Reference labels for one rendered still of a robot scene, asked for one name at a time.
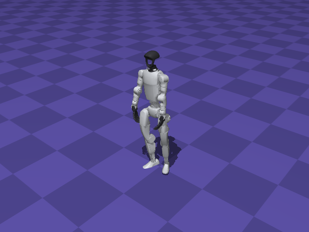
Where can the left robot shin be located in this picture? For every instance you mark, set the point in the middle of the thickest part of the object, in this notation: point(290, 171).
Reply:
point(165, 152)

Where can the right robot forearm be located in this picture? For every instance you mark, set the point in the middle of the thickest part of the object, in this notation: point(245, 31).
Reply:
point(135, 99)

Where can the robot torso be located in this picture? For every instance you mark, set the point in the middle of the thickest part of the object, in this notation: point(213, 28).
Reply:
point(152, 90)

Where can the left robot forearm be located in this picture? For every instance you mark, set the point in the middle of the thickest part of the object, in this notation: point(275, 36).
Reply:
point(163, 107)

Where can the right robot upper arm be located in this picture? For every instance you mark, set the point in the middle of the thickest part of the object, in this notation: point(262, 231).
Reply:
point(138, 88)

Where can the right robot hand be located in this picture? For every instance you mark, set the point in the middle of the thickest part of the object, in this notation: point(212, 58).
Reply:
point(135, 114)

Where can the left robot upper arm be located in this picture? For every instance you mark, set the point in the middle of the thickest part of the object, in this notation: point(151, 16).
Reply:
point(163, 79)

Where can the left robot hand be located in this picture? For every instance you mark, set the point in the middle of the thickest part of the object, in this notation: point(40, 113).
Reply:
point(160, 123)

